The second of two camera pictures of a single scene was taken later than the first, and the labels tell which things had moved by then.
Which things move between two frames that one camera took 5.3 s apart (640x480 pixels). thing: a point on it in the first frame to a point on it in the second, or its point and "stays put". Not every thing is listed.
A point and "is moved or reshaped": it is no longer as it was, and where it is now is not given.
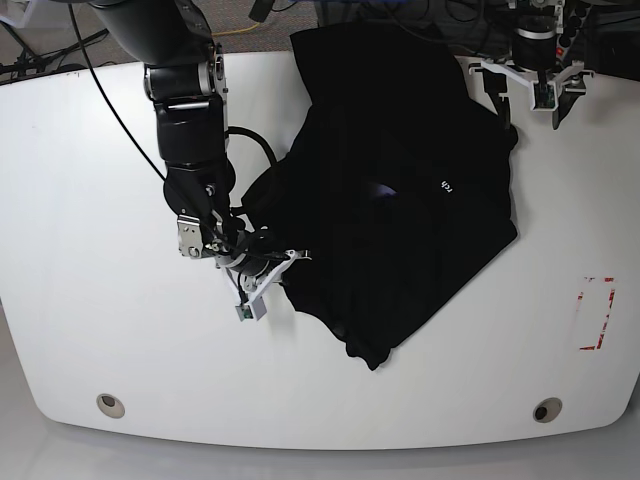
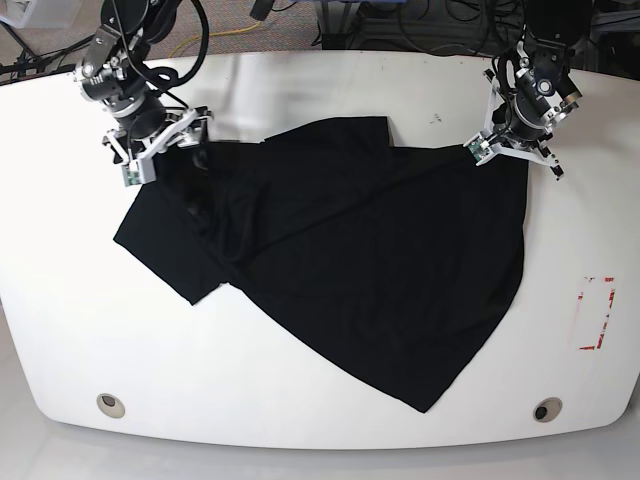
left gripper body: [249, 262] to [145, 126]
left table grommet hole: [110, 405] stays put
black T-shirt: [398, 190] is moved or reshaped
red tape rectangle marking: [606, 317] stays put
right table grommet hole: [547, 410] stays put
